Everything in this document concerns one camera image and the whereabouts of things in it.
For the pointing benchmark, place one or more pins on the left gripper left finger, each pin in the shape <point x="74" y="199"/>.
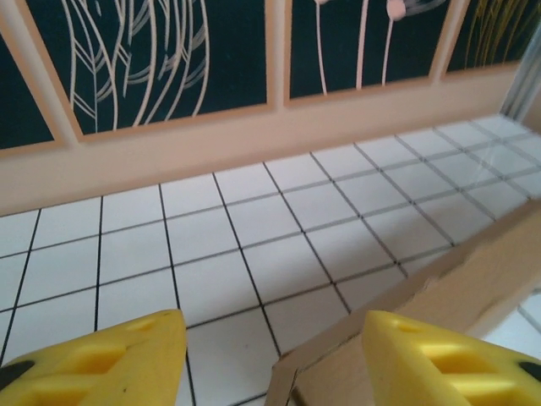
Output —
<point x="105" y="372"/>

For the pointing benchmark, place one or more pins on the aluminium corner post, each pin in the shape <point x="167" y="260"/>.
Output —
<point x="524" y="84"/>

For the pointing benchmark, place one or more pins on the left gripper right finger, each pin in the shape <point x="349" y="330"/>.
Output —
<point x="406" y="359"/>

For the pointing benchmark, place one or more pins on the brown cardboard box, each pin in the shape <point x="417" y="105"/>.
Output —
<point x="465" y="287"/>

